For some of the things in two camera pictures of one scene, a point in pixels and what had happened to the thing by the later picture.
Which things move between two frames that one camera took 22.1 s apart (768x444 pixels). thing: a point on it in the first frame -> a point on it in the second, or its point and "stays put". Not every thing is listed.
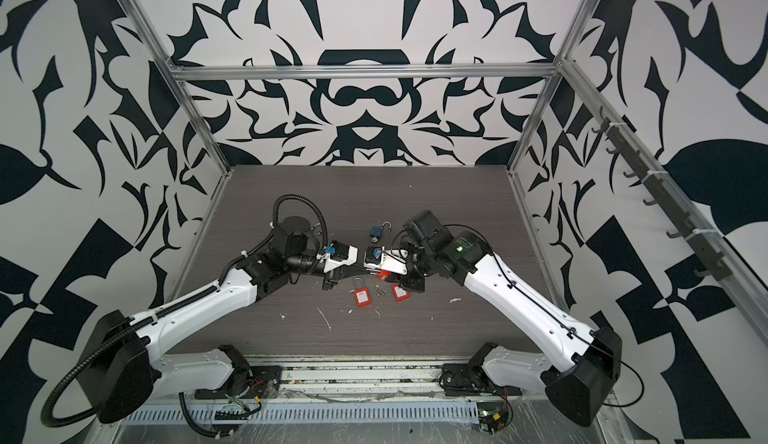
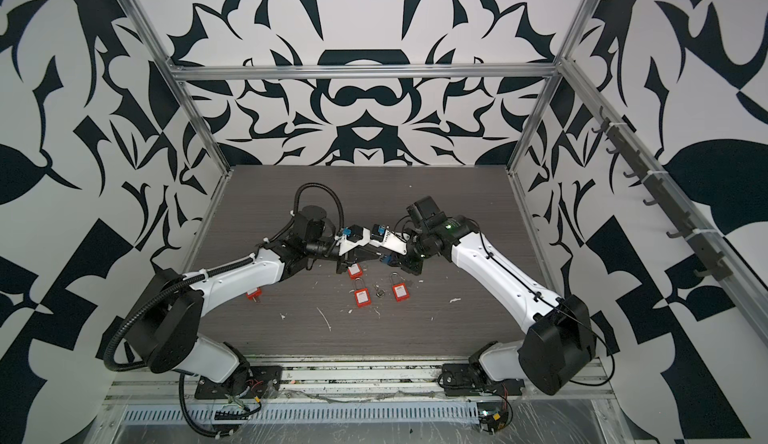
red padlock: x=362 y=296 stays put
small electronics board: x=492 y=415 stays put
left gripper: x=332 y=280 -> x=371 y=253
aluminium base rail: x=346 y=382 stays put
